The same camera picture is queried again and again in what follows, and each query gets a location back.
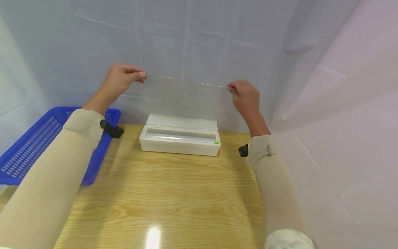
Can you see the black wrist band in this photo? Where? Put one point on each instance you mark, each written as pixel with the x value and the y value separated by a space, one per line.
pixel 112 129
pixel 244 150

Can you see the person's right forearm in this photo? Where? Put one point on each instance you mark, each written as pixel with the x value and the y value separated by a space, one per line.
pixel 276 186

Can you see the person's right thumb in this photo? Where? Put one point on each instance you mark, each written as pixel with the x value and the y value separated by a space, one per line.
pixel 233 87

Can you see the person's right hand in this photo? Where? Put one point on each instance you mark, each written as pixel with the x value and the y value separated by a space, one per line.
pixel 247 98

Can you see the white plastic wrap dispenser box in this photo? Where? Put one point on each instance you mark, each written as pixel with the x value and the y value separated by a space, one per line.
pixel 178 145

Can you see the person's left index finger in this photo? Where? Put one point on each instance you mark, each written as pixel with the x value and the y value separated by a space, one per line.
pixel 133 69

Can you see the person's right fingers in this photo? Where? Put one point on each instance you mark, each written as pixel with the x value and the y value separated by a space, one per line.
pixel 237 98

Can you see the clear plastic wrap sheet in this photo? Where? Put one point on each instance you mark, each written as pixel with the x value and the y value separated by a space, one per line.
pixel 183 98

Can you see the person's left forearm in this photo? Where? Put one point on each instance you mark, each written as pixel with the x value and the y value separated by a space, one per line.
pixel 53 180

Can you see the blue plastic basket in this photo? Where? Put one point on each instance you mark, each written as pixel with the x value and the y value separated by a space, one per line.
pixel 29 148

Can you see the person's left hand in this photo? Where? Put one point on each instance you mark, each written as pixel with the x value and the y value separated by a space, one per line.
pixel 119 81

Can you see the person's left thumb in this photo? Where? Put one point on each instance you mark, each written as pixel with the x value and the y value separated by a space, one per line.
pixel 139 77

